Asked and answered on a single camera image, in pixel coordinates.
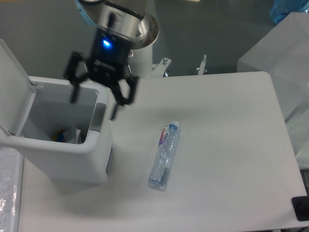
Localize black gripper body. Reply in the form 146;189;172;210
88;29;132;88

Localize white plastic bag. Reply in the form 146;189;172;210
64;126;82;144

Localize clear plastic water bottle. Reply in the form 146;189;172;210
148;120;180;190

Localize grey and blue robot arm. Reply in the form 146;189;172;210
63;0;158;120

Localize white trash can lid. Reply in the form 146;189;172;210
0;40;36;135

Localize white trash can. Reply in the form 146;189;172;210
0;76;112;185

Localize blue and yellow snack packet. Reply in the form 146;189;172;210
53;130;65;143

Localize metal clamp bolt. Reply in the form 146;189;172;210
196;54;208;75

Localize paper sheet in plastic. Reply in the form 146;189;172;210
0;146;24;232

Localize translucent plastic box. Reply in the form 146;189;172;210
237;13;309;154

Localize blue water jug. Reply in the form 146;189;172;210
269;0;309;25

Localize black device at edge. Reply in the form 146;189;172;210
292;196;309;221

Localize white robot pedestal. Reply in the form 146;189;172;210
128;42;154;78

